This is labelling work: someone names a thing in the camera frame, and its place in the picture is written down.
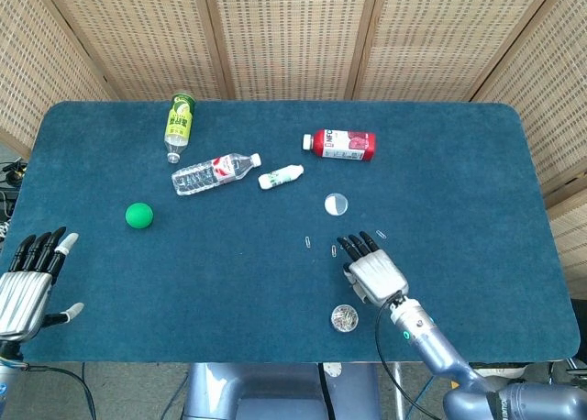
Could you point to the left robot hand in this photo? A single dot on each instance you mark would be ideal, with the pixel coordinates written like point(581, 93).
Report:
point(20, 301)

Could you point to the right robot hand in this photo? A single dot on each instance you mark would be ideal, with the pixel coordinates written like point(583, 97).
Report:
point(378, 278)

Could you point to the round clear plastic lid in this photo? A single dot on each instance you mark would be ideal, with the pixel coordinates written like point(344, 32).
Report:
point(336, 204)

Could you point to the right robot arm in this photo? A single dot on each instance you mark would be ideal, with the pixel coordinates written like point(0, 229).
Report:
point(440, 356)

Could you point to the round clear paper clip container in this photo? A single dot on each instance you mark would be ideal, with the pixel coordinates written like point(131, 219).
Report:
point(345, 318)

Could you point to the metal table leg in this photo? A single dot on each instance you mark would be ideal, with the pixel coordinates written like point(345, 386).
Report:
point(399, 392)

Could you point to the red juice bottle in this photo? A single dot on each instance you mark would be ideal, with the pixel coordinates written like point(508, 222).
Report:
point(348, 145)

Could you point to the small white bottle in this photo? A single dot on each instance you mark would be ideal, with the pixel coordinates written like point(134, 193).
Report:
point(275, 178)

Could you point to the green ball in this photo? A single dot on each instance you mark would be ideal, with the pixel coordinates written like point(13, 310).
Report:
point(139, 216)

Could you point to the blue felt table cover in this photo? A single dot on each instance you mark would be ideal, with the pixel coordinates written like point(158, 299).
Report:
point(229, 291)

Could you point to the white sneaker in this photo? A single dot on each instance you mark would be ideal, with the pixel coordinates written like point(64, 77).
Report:
point(500, 370)

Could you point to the blue-grey robot torso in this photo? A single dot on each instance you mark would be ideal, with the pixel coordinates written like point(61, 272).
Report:
point(275, 392)

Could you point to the clear water bottle red label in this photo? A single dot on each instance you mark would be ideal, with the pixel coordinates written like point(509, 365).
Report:
point(202, 177)

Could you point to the yellow-green label drink bottle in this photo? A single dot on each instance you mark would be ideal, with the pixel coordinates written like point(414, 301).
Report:
point(179, 126)

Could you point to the bamboo folding screen panel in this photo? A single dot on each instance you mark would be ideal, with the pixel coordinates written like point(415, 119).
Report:
point(440, 39)
point(41, 62)
point(559, 94)
point(147, 39)
point(293, 39)

